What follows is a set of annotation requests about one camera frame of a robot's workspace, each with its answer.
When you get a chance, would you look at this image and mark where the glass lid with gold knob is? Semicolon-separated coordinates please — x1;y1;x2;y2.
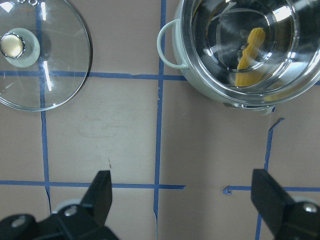
0;0;93;112

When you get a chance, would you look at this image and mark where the pale green electric pot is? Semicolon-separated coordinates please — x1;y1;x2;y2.
157;0;320;114

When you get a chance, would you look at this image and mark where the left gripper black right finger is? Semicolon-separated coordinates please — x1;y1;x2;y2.
250;169;320;240

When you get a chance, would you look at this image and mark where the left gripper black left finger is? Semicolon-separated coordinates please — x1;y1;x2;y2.
51;170;112;240

